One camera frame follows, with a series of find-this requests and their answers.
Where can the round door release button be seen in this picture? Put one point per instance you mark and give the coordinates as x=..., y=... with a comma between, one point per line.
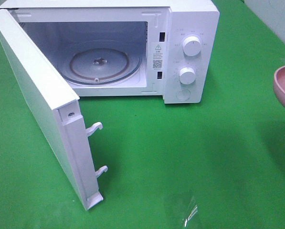
x=183, y=95

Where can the white microwave knob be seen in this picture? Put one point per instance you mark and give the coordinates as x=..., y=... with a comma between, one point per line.
x=187, y=76
x=191, y=46

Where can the white microwave door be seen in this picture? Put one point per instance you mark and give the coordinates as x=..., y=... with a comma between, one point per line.
x=55, y=107

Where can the white microwave oven body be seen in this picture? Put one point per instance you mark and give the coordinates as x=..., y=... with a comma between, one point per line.
x=162, y=25

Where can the clear plastic film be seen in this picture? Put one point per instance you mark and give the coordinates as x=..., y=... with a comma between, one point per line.
x=182, y=211

